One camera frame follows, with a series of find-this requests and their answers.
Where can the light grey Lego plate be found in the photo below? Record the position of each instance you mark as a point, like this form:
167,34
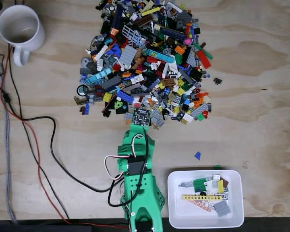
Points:
158,120

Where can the lime green Lego piece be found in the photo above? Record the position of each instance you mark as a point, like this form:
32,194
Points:
118,104

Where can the white small Lego plate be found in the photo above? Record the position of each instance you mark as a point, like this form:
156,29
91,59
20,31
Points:
188,117

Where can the small blue wedge Lego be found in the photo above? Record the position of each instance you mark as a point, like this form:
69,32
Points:
197,155

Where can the grey Lego axle piece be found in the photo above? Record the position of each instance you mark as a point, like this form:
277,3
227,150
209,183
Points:
186,184

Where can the small blue Lego bar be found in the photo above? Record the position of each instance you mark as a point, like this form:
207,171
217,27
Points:
87,110

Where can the dark grey Lego brick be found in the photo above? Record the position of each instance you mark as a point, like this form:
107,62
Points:
111,82

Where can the brown studded Lego brick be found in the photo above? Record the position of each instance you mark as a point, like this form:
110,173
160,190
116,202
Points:
169,82

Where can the grey long Lego plate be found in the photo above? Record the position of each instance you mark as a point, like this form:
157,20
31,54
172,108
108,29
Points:
201,110

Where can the green Lego plate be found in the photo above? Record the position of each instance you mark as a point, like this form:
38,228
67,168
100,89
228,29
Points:
199,185

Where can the tan Lego panel piece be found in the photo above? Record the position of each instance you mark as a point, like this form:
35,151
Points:
78,100

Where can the black Lego tyre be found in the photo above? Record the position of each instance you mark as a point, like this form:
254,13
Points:
81,90

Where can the yellow Lego technic beam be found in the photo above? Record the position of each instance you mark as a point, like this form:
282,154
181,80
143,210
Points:
201,197

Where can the teal Lego car piece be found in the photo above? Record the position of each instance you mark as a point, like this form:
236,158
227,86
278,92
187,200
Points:
97,76

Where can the white small Lego tile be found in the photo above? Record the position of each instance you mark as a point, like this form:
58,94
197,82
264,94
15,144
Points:
216,177

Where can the white plastic bin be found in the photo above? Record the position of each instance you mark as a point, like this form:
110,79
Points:
183,217

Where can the coral Lego technic beam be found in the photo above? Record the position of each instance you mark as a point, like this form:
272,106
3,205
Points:
200,205

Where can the small yellow Lego brick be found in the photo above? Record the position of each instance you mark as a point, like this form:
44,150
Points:
220,186

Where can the grey square Lego plate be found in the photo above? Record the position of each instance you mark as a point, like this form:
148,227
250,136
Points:
128,54

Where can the light blue long Lego plate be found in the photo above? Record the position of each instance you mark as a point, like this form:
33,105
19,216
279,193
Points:
159,55

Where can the brown Lego tile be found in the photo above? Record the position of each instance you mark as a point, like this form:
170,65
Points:
225,182

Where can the grey round Lego piece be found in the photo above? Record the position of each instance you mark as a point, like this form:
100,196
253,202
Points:
85,61

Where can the small black grille Lego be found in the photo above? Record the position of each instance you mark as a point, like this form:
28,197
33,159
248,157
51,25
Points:
217,81

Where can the grey wedge Lego plate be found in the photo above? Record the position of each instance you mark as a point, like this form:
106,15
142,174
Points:
192,58

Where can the orange Lego brick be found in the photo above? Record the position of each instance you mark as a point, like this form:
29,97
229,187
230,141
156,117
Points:
179,49

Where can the red long Lego plate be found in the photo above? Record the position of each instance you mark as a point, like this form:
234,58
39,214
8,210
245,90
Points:
204,59

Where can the white lattice Lego piece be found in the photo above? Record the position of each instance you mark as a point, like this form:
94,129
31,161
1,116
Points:
129,32

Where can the pink round Lego piece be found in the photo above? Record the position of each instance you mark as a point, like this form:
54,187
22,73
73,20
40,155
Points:
188,41

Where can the dark blue long Lego plate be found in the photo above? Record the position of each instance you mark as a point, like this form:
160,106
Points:
171,32

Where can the dark brown long Lego brick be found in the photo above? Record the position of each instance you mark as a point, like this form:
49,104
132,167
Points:
143,21

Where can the dark blue long Lego brick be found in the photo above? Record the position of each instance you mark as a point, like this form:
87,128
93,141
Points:
117,15

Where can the yellow long Lego plate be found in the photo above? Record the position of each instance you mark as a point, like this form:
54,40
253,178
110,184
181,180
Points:
149,11

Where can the dark grey Lego plate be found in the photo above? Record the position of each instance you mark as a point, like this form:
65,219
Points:
183,17

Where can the white ceramic mug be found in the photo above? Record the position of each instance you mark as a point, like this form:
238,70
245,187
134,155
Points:
35,36

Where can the black camera circuit board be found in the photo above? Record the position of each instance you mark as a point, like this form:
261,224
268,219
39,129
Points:
141,117

